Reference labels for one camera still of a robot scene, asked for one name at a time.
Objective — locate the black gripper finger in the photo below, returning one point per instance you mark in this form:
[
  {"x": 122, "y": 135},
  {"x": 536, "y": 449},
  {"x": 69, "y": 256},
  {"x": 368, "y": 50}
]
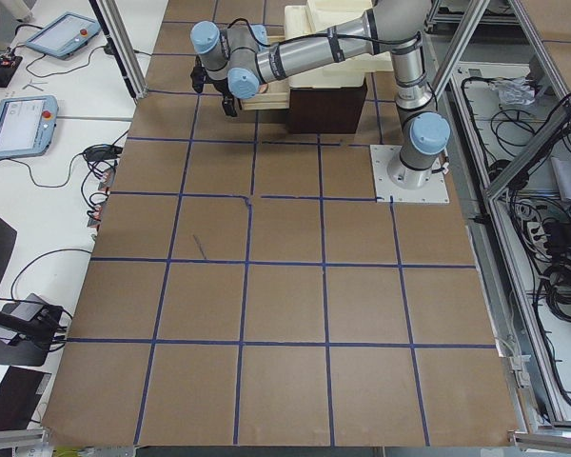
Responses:
[
  {"x": 229, "y": 108},
  {"x": 227, "y": 97}
]

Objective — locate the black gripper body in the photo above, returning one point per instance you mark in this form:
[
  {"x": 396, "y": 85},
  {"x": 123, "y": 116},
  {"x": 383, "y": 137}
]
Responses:
[{"x": 224, "y": 92}]

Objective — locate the light wooden drawer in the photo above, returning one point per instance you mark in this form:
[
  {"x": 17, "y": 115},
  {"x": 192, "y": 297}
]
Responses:
[{"x": 266, "y": 95}]

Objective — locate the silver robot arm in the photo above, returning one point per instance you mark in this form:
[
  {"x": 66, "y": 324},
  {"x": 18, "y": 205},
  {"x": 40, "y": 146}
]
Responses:
[{"x": 395, "y": 27}]

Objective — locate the dark brown wooden cabinet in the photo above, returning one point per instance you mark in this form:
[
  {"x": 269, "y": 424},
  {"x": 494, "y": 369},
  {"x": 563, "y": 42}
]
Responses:
[{"x": 328, "y": 111}]

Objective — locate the cream plastic storage box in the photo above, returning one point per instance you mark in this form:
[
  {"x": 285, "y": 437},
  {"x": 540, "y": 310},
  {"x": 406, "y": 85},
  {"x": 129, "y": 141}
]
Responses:
[{"x": 296, "y": 24}]

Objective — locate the cream plastic tray lid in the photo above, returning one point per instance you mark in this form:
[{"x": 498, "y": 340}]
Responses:
[{"x": 347, "y": 18}]

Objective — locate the upper blue teach pendant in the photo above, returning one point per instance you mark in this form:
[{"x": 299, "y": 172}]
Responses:
[{"x": 64, "y": 35}]

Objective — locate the blue teach pendant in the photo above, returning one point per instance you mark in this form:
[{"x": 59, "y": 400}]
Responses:
[
  {"x": 64, "y": 35},
  {"x": 27, "y": 125}
]

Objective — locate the lower blue teach pendant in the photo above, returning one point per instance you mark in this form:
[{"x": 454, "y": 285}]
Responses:
[{"x": 27, "y": 125}]

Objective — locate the black monitor stand base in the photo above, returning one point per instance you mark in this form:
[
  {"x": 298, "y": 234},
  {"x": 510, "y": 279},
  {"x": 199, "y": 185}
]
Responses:
[{"x": 29, "y": 330}]

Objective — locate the aluminium frame post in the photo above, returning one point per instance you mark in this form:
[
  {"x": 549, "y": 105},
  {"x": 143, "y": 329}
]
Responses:
[{"x": 113, "y": 27}]

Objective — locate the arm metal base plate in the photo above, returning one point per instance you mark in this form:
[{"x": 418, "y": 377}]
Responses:
[{"x": 395, "y": 183}]

